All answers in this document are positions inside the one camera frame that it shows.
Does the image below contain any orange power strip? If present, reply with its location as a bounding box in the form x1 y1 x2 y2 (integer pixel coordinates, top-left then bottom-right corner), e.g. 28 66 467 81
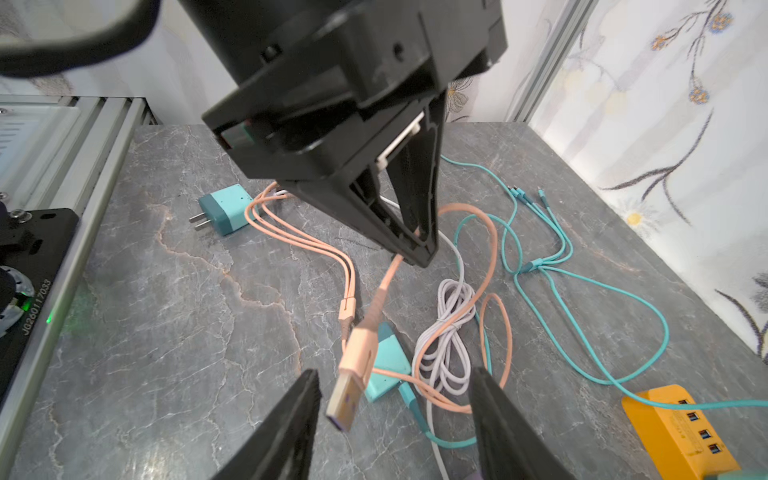
622 384 741 479

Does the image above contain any teal charger near rail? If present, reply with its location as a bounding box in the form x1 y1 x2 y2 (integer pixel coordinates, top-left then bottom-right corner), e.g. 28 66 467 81
189 184 253 236

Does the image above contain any teal multi-head charging cable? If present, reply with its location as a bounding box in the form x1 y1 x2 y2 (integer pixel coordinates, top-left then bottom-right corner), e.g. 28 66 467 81
440 154 768 412

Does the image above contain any teal charger beside pink plug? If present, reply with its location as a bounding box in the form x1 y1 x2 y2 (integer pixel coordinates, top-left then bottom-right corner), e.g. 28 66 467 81
365 323 411 403

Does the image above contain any aluminium mounting rail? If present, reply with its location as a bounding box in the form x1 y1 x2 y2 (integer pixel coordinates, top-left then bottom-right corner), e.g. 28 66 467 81
1 95 154 478

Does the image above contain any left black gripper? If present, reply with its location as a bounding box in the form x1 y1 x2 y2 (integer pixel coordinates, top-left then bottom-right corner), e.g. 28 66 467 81
183 1 507 267

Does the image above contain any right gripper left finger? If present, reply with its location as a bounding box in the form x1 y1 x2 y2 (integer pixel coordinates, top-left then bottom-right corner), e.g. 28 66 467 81
214 369 321 479

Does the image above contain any white charging cable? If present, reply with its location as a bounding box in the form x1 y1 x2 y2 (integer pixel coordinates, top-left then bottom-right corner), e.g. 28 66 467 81
377 197 475 480

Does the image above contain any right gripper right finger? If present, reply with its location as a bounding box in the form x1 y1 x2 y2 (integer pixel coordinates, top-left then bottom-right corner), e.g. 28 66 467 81
468 367 574 480

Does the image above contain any pink charging cable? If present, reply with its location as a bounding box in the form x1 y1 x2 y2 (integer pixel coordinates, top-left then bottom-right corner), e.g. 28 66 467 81
244 181 515 433

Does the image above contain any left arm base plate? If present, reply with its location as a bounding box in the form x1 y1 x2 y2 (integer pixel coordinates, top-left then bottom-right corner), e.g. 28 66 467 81
1 208 79 397

